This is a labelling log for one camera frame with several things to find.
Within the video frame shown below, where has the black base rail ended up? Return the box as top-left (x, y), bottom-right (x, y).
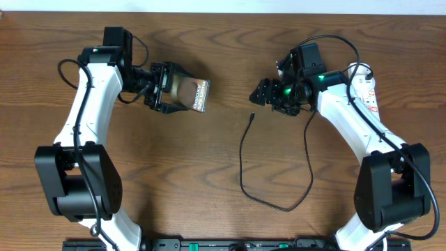
top-left (61, 237), bottom-right (412, 251)

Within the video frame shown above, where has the Galaxy S25 Ultra smartphone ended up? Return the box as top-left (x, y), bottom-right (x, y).
top-left (171, 75), bottom-right (211, 113)

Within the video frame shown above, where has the white power strip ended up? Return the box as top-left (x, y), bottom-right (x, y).
top-left (352, 63), bottom-right (380, 119)

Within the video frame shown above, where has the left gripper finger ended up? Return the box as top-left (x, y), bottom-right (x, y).
top-left (162, 103), bottom-right (190, 114)
top-left (171, 62), bottom-right (194, 78)

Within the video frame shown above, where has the black USB charging cable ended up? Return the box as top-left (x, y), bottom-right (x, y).
top-left (238, 66), bottom-right (374, 213)

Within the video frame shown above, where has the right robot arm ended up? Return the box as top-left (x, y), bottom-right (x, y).
top-left (249, 43), bottom-right (439, 250)

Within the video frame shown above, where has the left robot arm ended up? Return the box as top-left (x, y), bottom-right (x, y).
top-left (34, 26), bottom-right (191, 250)

